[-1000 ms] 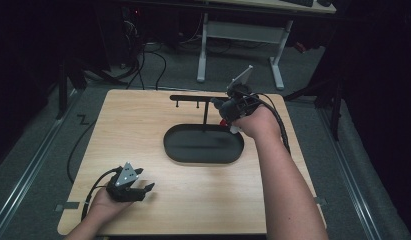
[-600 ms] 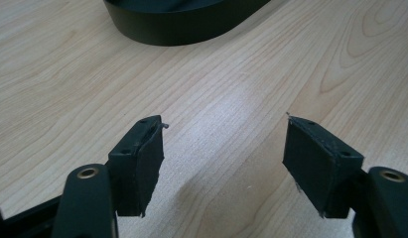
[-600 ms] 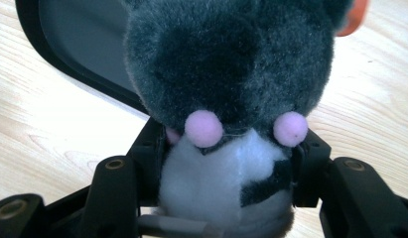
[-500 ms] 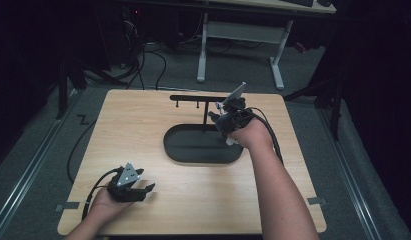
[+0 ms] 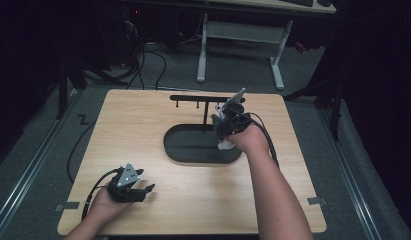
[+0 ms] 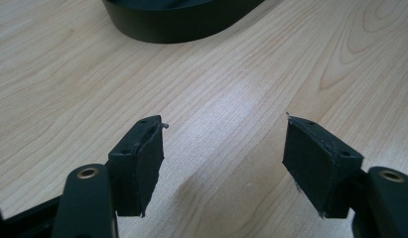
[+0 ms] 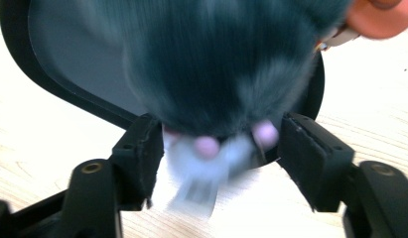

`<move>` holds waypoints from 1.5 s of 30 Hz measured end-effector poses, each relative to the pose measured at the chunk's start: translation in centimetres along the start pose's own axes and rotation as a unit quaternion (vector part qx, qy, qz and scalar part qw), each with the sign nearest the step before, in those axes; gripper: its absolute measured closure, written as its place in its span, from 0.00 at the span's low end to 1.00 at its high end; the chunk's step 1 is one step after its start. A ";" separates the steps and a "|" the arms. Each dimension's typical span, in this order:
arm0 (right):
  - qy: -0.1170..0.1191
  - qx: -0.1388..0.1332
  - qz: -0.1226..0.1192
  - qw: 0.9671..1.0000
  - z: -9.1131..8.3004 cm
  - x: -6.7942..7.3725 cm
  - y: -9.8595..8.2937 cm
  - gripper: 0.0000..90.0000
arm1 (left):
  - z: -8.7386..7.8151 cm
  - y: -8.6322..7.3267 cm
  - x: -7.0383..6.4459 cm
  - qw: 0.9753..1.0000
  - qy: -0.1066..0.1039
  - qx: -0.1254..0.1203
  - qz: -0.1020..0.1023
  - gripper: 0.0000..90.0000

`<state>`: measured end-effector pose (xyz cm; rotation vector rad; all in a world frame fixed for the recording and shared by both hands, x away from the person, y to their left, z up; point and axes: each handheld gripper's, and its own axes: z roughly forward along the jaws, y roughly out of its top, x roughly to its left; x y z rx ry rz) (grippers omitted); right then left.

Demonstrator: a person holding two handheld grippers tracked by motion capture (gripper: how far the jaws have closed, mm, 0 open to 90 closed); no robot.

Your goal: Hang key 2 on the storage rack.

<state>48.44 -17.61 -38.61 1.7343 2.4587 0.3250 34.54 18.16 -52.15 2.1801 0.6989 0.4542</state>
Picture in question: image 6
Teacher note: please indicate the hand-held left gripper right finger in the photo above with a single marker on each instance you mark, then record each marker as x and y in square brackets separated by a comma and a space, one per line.
[319, 162]

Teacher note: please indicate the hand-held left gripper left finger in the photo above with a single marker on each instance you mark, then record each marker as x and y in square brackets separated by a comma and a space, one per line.
[138, 165]

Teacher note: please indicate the black hook stand with tray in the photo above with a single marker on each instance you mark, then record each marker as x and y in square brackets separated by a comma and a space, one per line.
[178, 20]

